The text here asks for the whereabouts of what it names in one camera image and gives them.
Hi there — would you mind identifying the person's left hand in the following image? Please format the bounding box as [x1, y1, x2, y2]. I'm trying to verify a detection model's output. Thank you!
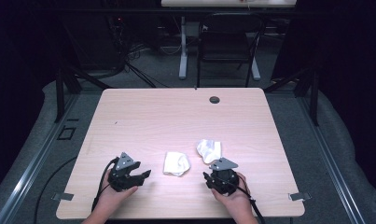
[94, 169, 139, 217]

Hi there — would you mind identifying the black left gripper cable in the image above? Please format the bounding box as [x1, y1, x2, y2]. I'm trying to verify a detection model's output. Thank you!
[91, 156, 120, 213]

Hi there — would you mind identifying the black floor cable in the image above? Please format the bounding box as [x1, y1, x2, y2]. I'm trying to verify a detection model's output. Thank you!
[33, 155, 79, 224]

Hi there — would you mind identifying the black folding chair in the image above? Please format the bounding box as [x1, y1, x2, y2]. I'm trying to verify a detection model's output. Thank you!
[195, 12, 268, 89]

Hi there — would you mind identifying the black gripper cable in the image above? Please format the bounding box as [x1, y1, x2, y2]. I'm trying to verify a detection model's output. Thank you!
[91, 156, 120, 213]
[233, 181, 267, 224]

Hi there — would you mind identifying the black metal frame stand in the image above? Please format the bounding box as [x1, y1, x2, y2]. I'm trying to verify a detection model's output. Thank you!
[262, 60, 321, 127]
[53, 60, 113, 123]

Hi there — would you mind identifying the white crumpled sock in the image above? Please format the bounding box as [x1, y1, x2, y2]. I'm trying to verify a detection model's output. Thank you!
[162, 150, 192, 177]
[196, 138, 223, 165]

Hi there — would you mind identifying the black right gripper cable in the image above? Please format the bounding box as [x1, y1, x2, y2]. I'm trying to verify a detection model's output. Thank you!
[233, 181, 267, 224]

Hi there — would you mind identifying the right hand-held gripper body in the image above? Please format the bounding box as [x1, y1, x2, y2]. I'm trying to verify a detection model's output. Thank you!
[207, 157, 242, 197]

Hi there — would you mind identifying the white desk with legs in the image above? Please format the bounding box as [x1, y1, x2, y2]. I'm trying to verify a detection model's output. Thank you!
[160, 0, 298, 80]

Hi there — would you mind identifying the person's right hand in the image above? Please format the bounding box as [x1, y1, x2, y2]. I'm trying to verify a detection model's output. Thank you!
[211, 172, 256, 217]

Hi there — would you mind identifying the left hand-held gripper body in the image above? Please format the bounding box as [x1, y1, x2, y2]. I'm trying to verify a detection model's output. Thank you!
[107, 151, 143, 192]

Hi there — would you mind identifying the aluminium floor rail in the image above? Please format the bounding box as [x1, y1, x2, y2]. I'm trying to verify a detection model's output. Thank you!
[296, 92, 367, 224]
[0, 92, 81, 224]

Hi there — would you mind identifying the grey metal table bracket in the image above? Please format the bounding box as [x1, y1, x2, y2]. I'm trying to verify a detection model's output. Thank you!
[287, 191, 313, 202]
[50, 192, 75, 202]

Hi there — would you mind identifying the bundle of black cables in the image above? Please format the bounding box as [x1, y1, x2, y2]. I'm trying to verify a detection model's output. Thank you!
[105, 15, 171, 89]

